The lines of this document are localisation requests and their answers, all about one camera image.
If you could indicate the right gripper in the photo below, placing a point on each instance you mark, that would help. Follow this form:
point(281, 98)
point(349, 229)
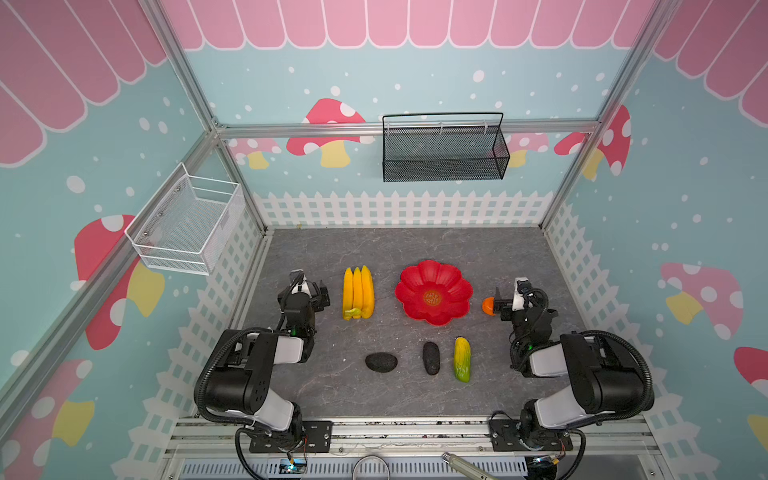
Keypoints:
point(514, 303)

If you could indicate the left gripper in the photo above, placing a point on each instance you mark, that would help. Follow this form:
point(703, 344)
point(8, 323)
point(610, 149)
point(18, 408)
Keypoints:
point(302, 297)

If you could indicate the orange fake fruit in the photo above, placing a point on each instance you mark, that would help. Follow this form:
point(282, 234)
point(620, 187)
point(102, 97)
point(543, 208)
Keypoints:
point(488, 306)

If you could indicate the yellow banana bunch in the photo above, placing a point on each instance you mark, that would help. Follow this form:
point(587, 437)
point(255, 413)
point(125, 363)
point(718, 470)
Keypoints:
point(358, 299)

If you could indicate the yellow green mango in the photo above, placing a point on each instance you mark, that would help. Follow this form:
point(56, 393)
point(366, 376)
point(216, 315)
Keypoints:
point(462, 360)

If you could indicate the dark avocado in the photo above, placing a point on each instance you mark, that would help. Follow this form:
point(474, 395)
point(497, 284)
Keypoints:
point(431, 358)
point(381, 362)

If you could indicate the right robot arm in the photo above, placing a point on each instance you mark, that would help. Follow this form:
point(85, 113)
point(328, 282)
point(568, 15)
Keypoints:
point(608, 378)

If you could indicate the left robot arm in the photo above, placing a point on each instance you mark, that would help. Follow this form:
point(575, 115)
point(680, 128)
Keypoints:
point(234, 385)

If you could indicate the red flower-shaped bowl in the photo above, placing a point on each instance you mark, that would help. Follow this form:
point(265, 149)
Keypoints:
point(434, 292)

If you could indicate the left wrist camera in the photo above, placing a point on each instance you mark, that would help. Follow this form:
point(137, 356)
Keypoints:
point(297, 277)

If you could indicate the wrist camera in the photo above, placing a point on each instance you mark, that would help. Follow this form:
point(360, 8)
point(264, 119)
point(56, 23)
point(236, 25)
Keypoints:
point(297, 277)
point(522, 285)

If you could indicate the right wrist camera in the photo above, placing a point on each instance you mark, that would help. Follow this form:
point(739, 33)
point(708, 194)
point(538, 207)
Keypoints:
point(522, 285)

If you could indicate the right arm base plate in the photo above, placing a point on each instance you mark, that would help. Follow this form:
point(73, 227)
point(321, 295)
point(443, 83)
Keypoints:
point(511, 435)

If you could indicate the white wire wall basket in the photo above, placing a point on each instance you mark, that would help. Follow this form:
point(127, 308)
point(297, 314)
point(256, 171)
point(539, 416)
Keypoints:
point(186, 227)

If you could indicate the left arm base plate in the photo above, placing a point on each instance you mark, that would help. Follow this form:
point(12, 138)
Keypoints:
point(313, 436)

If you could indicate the black mesh wall basket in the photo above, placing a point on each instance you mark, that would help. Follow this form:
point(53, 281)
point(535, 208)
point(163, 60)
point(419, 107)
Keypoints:
point(452, 146)

